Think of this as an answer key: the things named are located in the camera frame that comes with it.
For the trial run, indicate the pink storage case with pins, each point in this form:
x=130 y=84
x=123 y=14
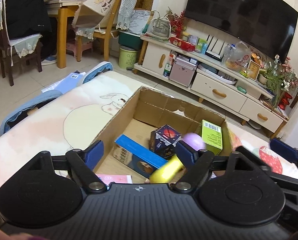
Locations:
x=182 y=72

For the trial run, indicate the green waste bin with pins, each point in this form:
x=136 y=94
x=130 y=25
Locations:
x=127 y=57

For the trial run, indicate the plastic snack bag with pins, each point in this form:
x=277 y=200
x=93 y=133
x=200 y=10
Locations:
x=236 y=56

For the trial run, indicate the large cardboard box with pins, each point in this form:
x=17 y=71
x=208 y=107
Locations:
x=146 y=110

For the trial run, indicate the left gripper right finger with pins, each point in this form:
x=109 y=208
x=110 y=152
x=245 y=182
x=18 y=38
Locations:
x=197 y=165

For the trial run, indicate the yellow purple toy microphone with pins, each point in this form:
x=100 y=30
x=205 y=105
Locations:
x=176 y=159

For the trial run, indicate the seated person in black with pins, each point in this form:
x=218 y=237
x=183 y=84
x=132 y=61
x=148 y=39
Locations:
x=29 y=17

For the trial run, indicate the blue long box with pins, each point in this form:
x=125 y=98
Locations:
x=136 y=156

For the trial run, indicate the potted flower plant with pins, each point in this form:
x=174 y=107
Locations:
x=280 y=78

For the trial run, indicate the red berry bouquet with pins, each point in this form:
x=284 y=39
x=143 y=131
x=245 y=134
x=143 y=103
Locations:
x=178 y=22

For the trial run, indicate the green white box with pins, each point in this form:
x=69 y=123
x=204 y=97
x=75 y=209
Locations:
x=212 y=136

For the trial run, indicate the pink barcode box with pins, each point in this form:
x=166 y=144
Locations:
x=119 y=179

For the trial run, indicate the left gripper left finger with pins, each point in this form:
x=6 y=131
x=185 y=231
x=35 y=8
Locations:
x=81 y=165

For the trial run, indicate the dark wooden chair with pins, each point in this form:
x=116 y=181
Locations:
x=19 y=50

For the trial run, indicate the paper tote bag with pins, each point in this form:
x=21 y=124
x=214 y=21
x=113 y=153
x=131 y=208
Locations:
x=93 y=13

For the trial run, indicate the wooden dining table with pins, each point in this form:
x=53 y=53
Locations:
x=62 y=10

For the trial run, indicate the glass teapot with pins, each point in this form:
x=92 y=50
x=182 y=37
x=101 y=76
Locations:
x=159 y=28

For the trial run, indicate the black television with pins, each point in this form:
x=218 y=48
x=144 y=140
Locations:
x=267 y=25

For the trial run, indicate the cream tv cabinet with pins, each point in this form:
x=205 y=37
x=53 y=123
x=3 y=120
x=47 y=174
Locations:
x=213 y=82

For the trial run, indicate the dark folding cube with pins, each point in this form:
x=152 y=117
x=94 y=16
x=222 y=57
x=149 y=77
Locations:
x=163 y=141

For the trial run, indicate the wooden chair with cloth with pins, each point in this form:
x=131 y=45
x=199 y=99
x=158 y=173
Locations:
x=108 y=32

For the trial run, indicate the red snack box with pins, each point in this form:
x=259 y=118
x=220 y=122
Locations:
x=184 y=45

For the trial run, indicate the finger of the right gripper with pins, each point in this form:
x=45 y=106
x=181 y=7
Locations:
x=282 y=148

